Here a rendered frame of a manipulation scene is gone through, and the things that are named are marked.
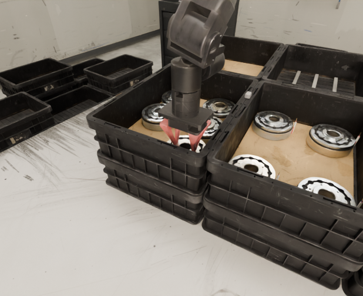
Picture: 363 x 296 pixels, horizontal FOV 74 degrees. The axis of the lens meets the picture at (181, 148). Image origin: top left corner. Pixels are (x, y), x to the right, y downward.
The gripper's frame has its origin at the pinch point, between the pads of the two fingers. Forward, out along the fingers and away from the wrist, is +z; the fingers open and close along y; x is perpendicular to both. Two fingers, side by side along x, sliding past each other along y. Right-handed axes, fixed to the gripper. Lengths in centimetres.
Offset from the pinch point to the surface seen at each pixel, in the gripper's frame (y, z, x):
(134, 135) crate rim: 6.9, -5.8, 8.8
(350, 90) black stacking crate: -34, 4, -62
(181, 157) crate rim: -4.0, -4.7, 8.6
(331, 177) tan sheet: -31.4, 3.9, -10.7
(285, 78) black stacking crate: -11, 4, -61
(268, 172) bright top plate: -18.9, 1.1, -2.2
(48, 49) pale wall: 279, 64, -150
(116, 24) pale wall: 266, 56, -262
